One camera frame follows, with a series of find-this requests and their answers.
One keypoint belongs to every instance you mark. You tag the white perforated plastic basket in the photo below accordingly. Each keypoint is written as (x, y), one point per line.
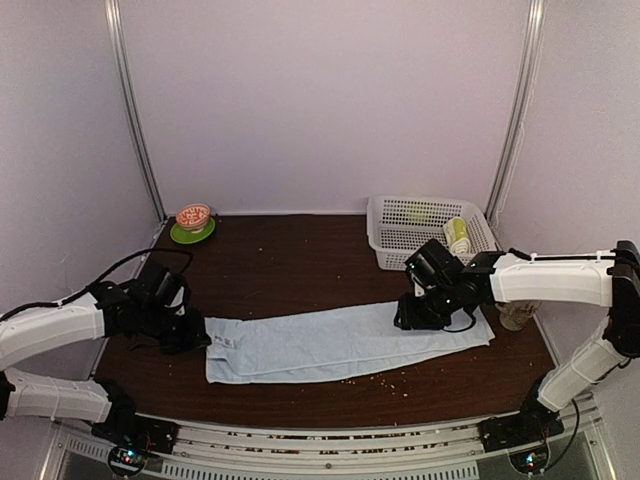
(397, 226)

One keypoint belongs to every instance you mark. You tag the right aluminium frame post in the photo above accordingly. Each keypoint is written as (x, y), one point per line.
(522, 96)

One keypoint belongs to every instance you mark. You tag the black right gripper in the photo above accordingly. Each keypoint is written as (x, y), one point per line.
(410, 320)

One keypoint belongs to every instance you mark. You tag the left aluminium frame post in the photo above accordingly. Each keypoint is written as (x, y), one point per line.
(117, 38)

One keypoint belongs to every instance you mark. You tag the green crocodile pattern towel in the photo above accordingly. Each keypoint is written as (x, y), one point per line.
(456, 235)

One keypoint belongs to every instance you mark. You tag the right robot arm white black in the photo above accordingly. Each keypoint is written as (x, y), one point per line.
(606, 278)

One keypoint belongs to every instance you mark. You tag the green plate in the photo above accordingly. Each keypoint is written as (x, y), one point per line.
(181, 236)

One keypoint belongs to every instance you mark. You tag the light blue towel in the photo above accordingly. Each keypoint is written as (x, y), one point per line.
(329, 345)

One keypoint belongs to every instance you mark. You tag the front aluminium rail panel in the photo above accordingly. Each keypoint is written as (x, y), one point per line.
(460, 449)

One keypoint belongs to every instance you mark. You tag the red patterned ceramic bowl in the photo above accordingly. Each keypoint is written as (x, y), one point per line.
(193, 217)

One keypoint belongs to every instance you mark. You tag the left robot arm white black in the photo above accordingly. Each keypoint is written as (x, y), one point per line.
(154, 305)

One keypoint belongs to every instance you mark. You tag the aluminium frame post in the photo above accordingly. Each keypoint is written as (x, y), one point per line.
(522, 96)
(117, 38)

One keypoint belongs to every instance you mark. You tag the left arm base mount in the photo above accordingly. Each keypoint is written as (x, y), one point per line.
(135, 438)

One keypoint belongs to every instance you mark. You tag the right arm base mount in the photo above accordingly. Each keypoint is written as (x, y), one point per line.
(525, 435)

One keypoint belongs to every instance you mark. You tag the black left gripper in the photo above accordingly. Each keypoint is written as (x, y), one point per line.
(194, 332)

